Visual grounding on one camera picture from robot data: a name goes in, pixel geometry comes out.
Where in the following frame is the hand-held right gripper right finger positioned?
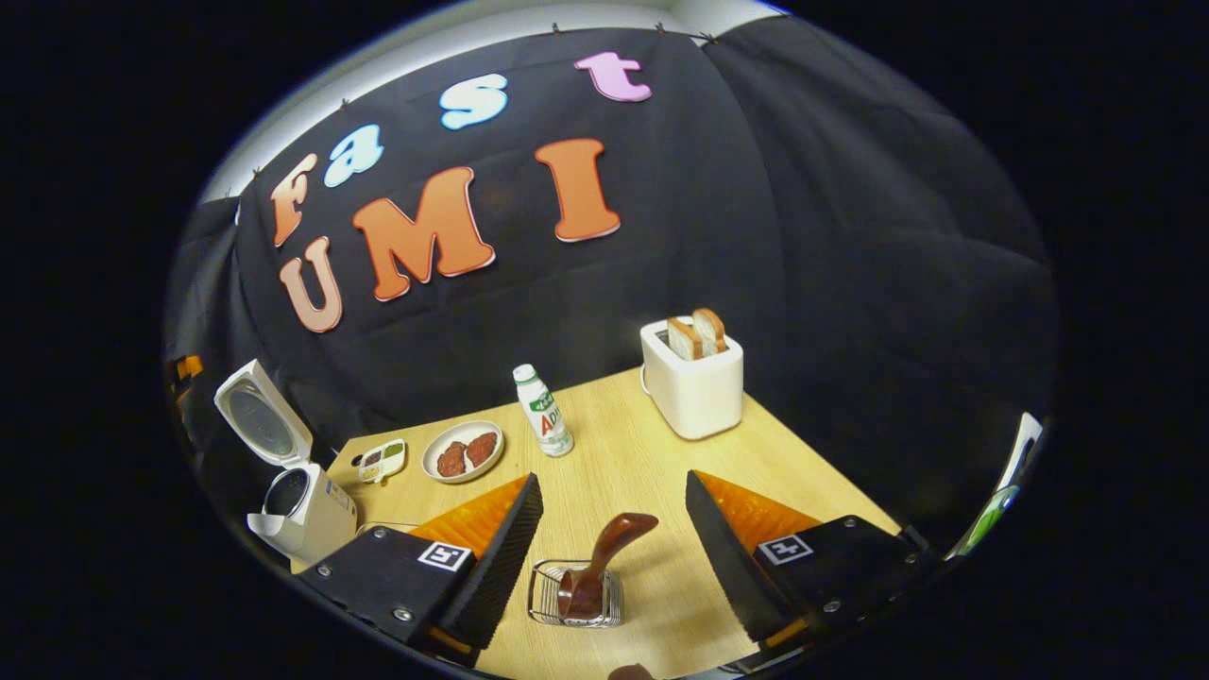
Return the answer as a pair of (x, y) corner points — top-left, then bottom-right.
(686, 469), (945, 668)

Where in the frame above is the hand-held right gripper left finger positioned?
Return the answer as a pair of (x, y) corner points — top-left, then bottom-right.
(298, 472), (546, 668)

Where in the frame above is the metal wire chopstick holder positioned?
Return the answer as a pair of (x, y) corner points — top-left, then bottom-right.
(527, 559), (625, 630)

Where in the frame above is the brown wooden spoon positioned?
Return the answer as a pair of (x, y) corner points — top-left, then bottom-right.
(557, 513), (659, 624)

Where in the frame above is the white rice cooker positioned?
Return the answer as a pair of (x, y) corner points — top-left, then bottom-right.
(213, 359), (359, 566)

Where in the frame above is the white round plate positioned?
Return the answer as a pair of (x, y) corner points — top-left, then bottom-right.
(421, 420), (505, 485)

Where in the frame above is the white drink bottle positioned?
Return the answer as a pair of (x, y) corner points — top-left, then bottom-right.
(512, 364), (575, 459)

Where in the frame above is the small white condiment dish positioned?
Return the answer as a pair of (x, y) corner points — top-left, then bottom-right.
(357, 438), (409, 485)

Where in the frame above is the white toaster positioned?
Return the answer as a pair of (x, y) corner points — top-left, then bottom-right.
(639, 316), (745, 442)

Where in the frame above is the toasted bread slice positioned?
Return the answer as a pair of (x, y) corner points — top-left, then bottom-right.
(667, 317), (705, 361)
(691, 308), (728, 355)

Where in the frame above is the green and white object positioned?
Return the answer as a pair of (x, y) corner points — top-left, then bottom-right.
(949, 412), (1046, 560)

